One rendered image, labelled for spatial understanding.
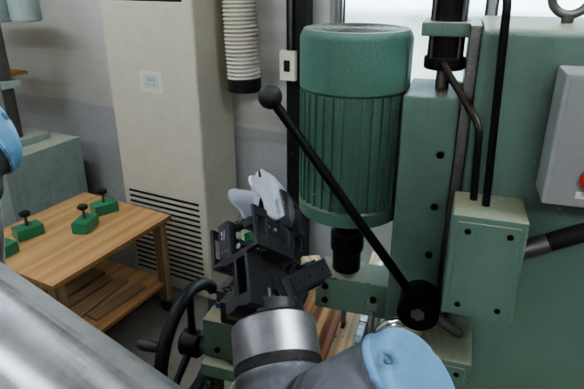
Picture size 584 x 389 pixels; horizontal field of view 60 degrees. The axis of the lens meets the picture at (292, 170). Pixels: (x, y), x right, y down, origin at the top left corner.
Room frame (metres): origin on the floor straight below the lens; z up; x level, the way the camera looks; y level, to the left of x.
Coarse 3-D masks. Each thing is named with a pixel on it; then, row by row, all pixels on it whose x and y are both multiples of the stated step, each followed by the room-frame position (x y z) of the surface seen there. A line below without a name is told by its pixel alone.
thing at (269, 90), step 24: (264, 96) 0.68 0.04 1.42; (288, 120) 0.69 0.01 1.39; (336, 192) 0.66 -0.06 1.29; (360, 216) 0.66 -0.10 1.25; (384, 264) 0.64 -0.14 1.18; (408, 288) 0.63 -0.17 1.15; (432, 288) 0.63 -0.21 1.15; (408, 312) 0.61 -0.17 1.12; (432, 312) 0.60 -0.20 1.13; (456, 336) 0.60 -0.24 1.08
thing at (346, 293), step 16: (336, 272) 0.79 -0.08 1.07; (368, 272) 0.79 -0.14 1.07; (384, 272) 0.79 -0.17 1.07; (320, 288) 0.78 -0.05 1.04; (336, 288) 0.77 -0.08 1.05; (352, 288) 0.76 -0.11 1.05; (368, 288) 0.76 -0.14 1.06; (384, 288) 0.75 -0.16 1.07; (320, 304) 0.78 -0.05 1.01; (336, 304) 0.77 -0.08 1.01; (352, 304) 0.76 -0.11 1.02; (384, 304) 0.75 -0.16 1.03
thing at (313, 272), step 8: (304, 264) 0.55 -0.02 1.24; (312, 264) 0.54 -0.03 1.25; (320, 264) 0.55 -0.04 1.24; (296, 272) 0.50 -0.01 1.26; (304, 272) 0.51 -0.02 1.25; (312, 272) 0.52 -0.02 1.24; (320, 272) 0.54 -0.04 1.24; (328, 272) 0.55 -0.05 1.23; (288, 280) 0.48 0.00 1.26; (296, 280) 0.49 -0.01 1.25; (304, 280) 0.50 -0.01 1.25; (312, 280) 0.51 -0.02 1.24; (320, 280) 0.52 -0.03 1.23; (288, 288) 0.47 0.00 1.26; (296, 288) 0.48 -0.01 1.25; (304, 288) 0.49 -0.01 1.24; (312, 288) 0.53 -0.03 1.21
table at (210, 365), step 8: (208, 360) 0.79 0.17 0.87; (216, 360) 0.79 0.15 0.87; (224, 360) 0.79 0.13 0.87; (208, 368) 0.78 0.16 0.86; (216, 368) 0.77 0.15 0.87; (224, 368) 0.77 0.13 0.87; (232, 368) 0.77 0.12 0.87; (216, 376) 0.77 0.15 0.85; (224, 376) 0.76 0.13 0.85; (232, 376) 0.76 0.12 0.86; (232, 384) 0.70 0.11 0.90
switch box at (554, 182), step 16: (560, 80) 0.59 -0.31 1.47; (576, 80) 0.55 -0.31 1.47; (560, 96) 0.57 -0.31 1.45; (576, 96) 0.55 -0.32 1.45; (560, 112) 0.56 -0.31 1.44; (576, 112) 0.55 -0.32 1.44; (560, 128) 0.56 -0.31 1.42; (576, 128) 0.55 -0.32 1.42; (544, 144) 0.60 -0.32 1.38; (560, 144) 0.56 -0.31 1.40; (576, 144) 0.55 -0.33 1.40; (544, 160) 0.59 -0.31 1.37; (560, 160) 0.55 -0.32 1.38; (576, 160) 0.55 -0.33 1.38; (544, 176) 0.57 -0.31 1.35; (560, 176) 0.55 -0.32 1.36; (576, 176) 0.55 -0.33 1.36; (544, 192) 0.56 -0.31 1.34; (560, 192) 0.55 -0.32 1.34
